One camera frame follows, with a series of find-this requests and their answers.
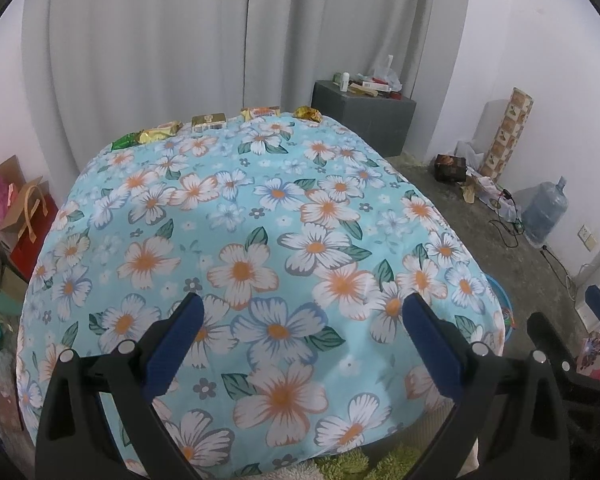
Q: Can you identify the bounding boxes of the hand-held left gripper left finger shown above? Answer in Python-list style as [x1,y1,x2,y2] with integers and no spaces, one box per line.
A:
[34,292,206,480]

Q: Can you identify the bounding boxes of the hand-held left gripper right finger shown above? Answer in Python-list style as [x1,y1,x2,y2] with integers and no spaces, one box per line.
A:
[401,292,571,480]

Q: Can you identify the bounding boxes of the pink patterned bag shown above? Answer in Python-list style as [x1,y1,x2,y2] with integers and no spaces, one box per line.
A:
[577,335,600,384]

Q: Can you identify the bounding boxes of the blue plastic basin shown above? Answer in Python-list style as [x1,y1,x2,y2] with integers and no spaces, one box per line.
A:
[485,275,519,347]

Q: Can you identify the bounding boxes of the blue water jug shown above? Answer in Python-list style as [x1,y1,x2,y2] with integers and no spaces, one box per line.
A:
[521,176,569,249]

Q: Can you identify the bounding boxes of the green fluffy rug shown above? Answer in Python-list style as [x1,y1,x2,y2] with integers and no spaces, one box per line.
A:
[314,441,432,480]

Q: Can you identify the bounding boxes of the teal box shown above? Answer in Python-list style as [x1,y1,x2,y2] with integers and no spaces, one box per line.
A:
[0,287,29,319]

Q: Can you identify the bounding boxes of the red paper bag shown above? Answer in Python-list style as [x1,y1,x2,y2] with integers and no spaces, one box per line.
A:
[7,176,59,282]

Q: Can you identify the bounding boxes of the dark cardboard box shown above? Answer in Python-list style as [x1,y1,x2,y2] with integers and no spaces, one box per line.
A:
[434,154,469,184]

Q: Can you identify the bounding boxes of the crumpled white plastic sheet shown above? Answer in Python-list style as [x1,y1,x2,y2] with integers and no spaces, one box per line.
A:
[455,140,487,172]

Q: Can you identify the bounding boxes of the patterned paper roll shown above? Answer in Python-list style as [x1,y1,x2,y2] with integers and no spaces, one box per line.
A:
[479,87,535,181]

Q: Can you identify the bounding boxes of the green snack packet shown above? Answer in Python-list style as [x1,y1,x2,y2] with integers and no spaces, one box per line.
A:
[111,131,144,151]

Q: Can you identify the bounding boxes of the yellow snack packet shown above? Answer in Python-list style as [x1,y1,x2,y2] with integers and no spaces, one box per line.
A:
[139,120,182,144]

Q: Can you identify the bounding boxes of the gold snack box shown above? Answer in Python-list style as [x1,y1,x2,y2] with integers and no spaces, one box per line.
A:
[190,112,227,134]

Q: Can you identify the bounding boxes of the grey cabinet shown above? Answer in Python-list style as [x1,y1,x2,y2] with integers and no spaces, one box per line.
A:
[311,80,417,159]

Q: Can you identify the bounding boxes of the orange flat snack packet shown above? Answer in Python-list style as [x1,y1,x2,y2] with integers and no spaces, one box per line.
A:
[239,105,281,121]

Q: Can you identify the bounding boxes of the crumpled yellow wrapper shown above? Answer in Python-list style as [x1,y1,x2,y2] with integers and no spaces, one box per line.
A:
[293,104,324,124]

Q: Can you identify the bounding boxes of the white plastic bag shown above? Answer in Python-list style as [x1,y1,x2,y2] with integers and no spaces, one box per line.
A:
[372,54,404,92]

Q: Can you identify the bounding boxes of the grey curtain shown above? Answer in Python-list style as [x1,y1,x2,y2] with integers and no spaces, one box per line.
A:
[21,0,474,177]

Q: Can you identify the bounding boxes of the black cable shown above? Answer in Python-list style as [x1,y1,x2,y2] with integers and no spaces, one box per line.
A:
[487,187,525,249]

